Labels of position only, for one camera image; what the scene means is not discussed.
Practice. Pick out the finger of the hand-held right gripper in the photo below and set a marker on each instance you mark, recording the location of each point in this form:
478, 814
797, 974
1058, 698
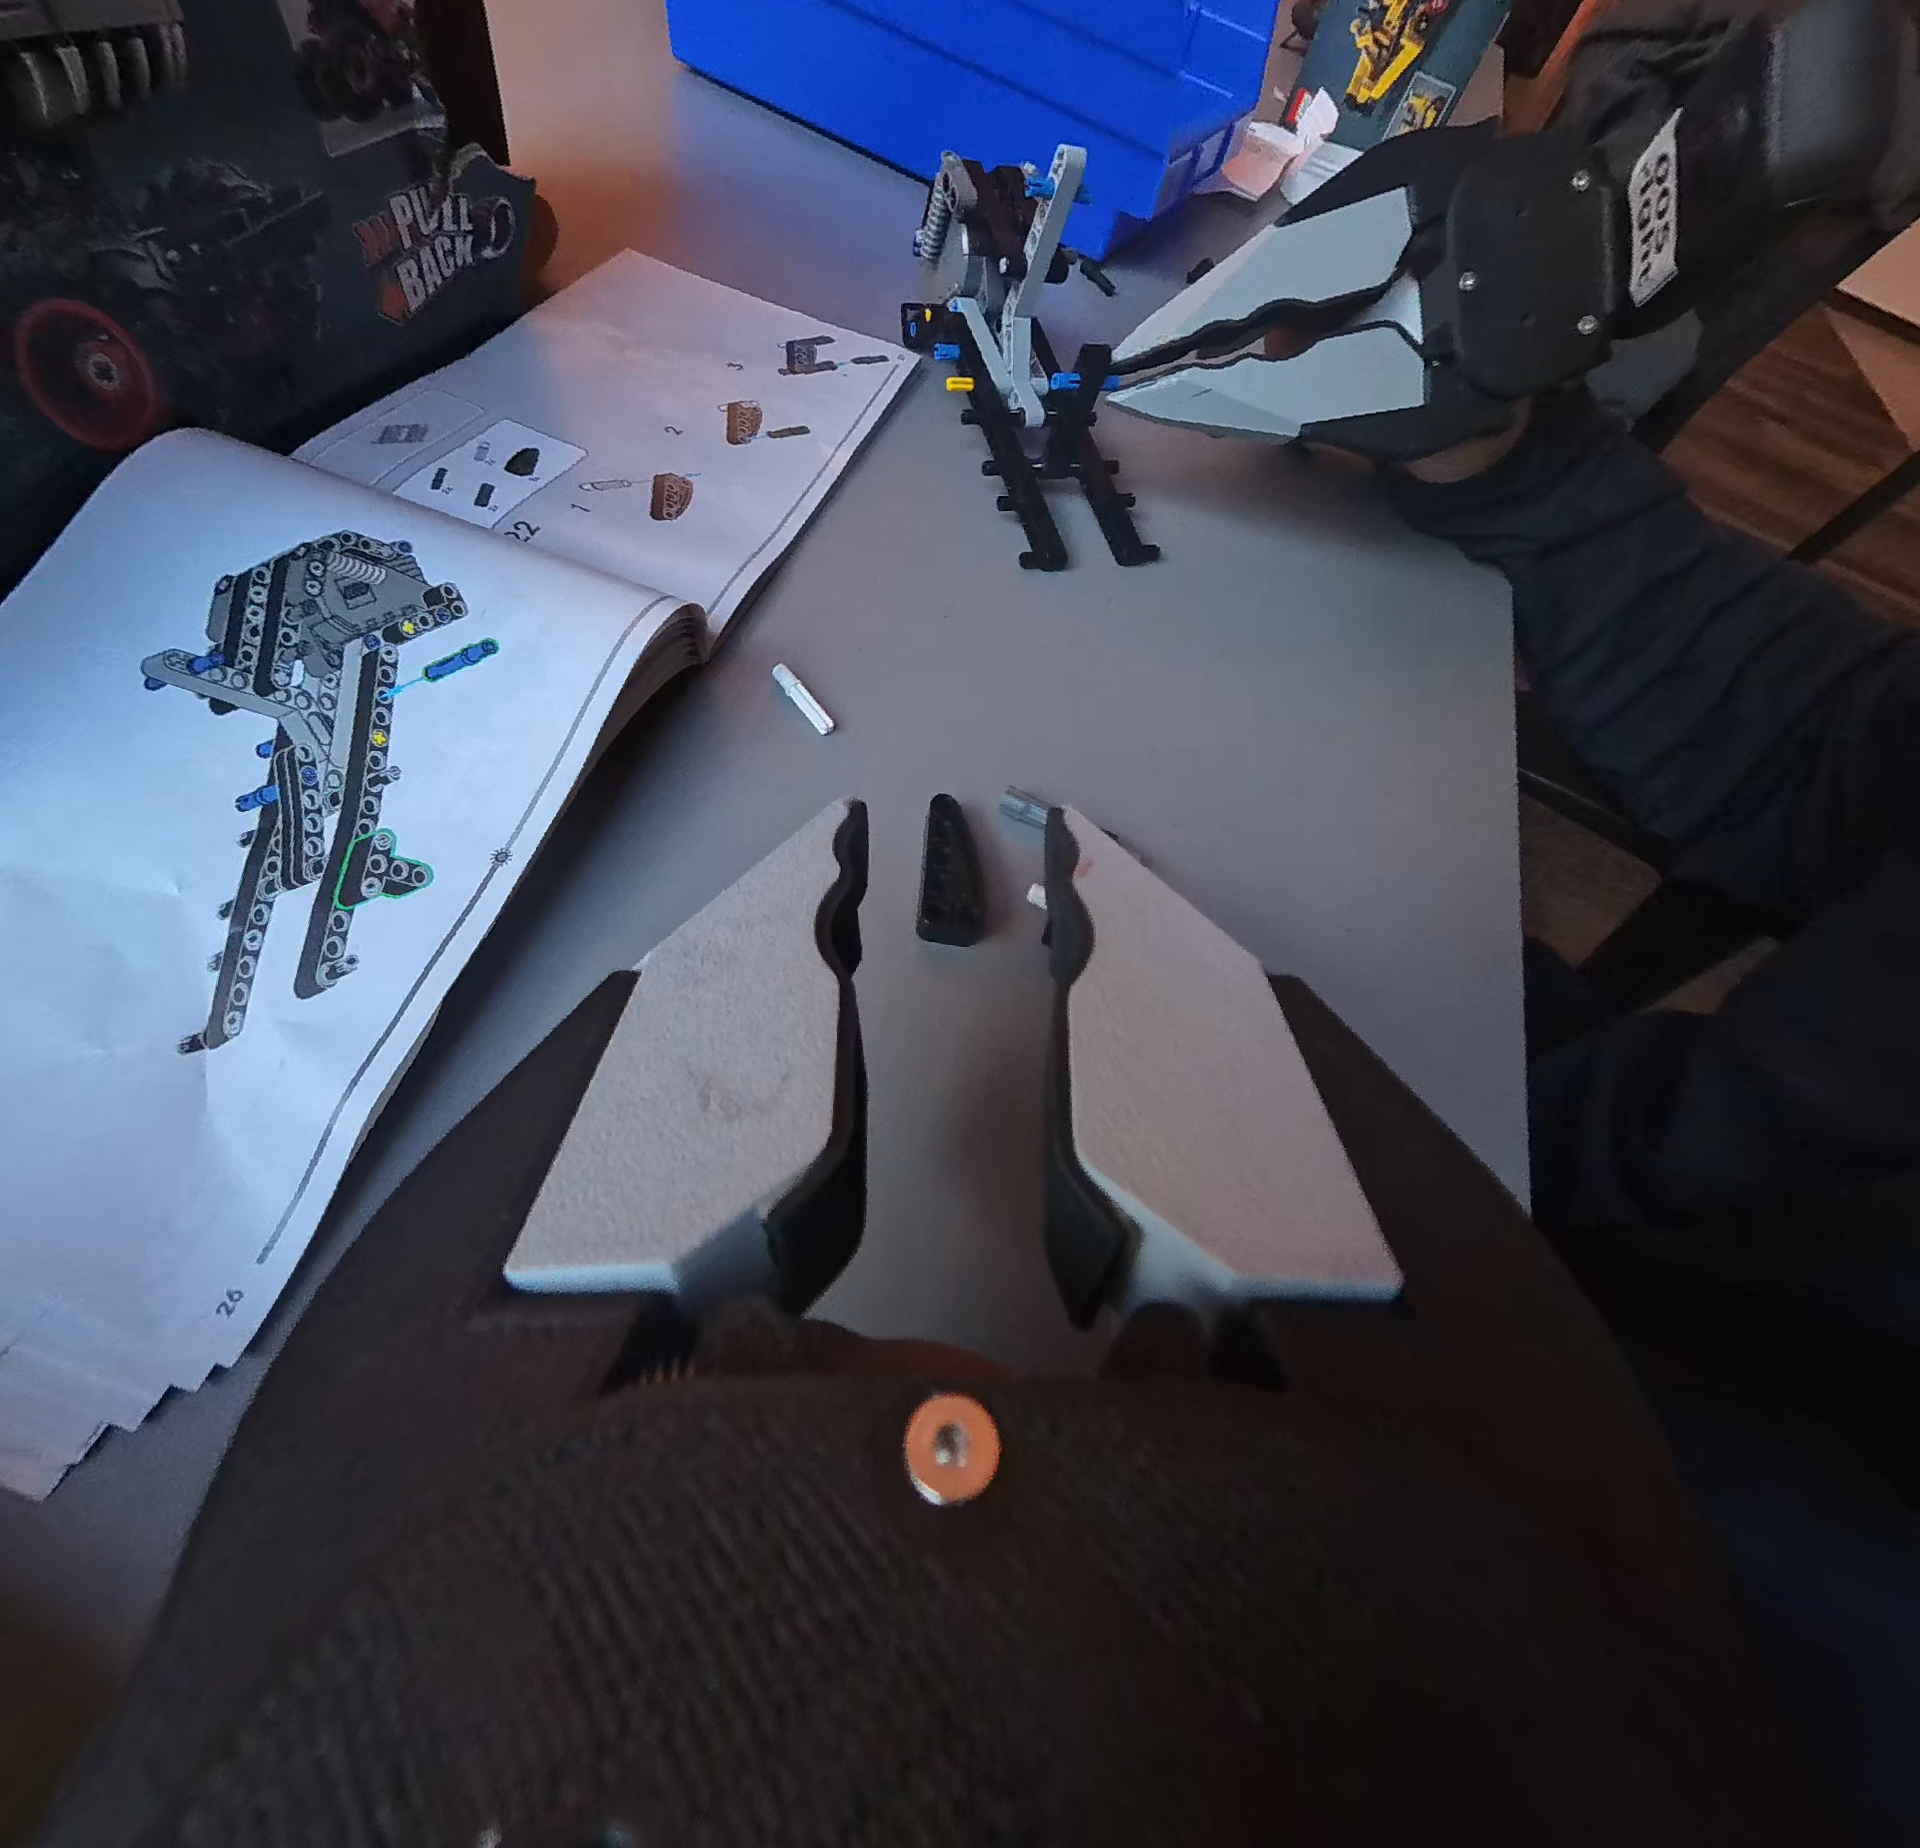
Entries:
1323, 378
1308, 267

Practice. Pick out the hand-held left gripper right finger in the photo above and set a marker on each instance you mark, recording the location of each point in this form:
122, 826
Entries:
1215, 1113

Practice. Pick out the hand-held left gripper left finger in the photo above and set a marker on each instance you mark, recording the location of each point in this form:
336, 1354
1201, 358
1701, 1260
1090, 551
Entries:
704, 1096

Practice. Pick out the black and grey lego assembly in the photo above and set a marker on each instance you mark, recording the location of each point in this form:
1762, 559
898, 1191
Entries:
1018, 360

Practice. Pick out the black curved lego beam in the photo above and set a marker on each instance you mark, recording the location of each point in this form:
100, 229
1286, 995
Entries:
948, 888

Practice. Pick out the person's right forearm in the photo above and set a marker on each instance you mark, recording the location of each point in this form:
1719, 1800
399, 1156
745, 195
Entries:
1679, 646

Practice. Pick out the yellow vehicle lego box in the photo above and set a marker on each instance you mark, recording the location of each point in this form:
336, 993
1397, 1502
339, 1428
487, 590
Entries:
1392, 31

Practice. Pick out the black lego subassembly pale pin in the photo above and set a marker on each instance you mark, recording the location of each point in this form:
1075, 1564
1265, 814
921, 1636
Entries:
1022, 804

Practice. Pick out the lego instruction booklet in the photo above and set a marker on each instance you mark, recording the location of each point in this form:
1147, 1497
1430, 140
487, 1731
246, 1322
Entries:
149, 828

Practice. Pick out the dark lego box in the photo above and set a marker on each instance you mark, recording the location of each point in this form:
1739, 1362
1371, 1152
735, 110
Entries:
224, 229

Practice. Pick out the white crumpled paper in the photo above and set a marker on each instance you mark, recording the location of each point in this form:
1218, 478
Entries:
1275, 153

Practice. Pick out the blue plastic bin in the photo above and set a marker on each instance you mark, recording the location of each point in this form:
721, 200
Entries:
931, 16

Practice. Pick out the person's dark clothing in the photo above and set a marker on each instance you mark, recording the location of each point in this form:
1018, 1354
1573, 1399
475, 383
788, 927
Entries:
1768, 1205

